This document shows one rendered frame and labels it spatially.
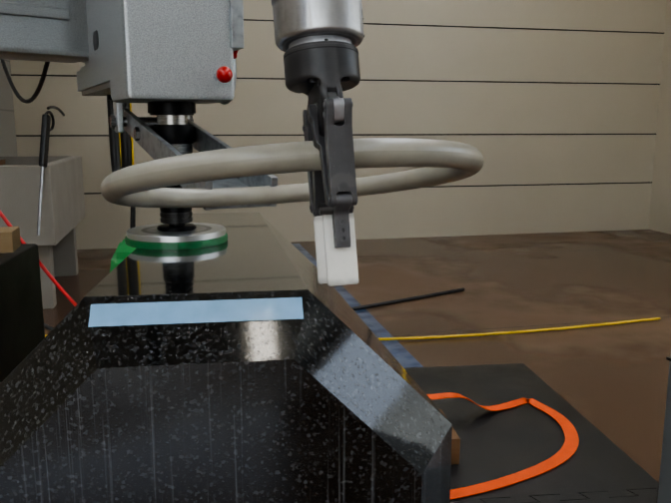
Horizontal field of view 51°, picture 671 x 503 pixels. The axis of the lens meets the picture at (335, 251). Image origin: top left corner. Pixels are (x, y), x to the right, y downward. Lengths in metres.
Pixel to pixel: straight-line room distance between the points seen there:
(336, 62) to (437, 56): 6.19
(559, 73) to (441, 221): 1.86
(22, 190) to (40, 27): 2.32
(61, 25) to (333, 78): 1.45
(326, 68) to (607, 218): 7.16
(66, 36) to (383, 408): 1.37
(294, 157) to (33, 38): 1.42
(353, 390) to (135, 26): 0.81
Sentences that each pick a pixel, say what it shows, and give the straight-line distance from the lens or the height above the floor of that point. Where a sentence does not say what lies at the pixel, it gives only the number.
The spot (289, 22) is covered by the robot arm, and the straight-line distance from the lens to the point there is 0.70.
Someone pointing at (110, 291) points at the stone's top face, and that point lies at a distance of 1.12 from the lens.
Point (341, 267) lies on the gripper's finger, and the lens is 0.67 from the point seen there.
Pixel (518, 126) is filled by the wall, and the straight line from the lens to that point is 7.18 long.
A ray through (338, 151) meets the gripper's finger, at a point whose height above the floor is 1.06.
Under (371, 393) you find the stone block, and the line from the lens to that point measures 1.10.
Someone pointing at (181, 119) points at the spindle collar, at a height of 1.09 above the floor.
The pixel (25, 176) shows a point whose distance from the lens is 4.27.
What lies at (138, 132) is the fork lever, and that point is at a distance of 1.58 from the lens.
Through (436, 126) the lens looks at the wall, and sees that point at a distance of 6.84.
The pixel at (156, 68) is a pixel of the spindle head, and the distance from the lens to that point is 1.45.
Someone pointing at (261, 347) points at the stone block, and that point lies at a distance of 1.03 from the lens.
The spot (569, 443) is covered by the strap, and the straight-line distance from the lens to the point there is 2.57.
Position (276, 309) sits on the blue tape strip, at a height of 0.80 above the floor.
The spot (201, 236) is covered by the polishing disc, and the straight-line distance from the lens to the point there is 1.48.
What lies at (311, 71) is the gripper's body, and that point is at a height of 1.13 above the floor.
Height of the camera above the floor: 1.08
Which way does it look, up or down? 10 degrees down
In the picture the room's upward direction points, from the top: straight up
